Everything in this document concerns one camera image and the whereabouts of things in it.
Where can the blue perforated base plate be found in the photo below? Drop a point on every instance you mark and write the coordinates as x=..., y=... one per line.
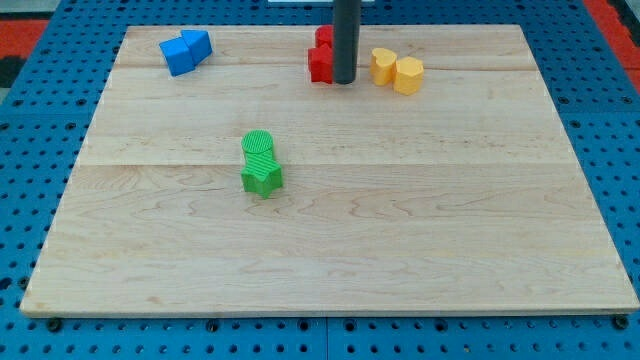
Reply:
x=48, y=109

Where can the red round block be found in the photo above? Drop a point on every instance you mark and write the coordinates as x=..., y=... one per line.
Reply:
x=324, y=36

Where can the light wooden board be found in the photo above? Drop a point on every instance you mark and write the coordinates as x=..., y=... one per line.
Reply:
x=463, y=199

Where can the green cylinder block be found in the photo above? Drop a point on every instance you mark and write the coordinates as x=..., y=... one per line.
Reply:
x=257, y=143

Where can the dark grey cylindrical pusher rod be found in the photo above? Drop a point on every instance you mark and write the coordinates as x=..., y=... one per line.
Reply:
x=346, y=24

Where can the yellow heart block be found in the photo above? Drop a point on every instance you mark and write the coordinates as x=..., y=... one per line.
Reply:
x=382, y=66

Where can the yellow hexagon block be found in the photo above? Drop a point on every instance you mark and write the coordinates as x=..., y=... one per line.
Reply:
x=409, y=74

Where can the green star block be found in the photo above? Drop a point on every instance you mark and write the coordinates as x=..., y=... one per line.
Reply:
x=262, y=174

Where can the red star block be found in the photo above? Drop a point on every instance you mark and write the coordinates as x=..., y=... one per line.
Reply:
x=320, y=64

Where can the blue cube block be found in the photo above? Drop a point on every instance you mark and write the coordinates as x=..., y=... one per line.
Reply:
x=177, y=56

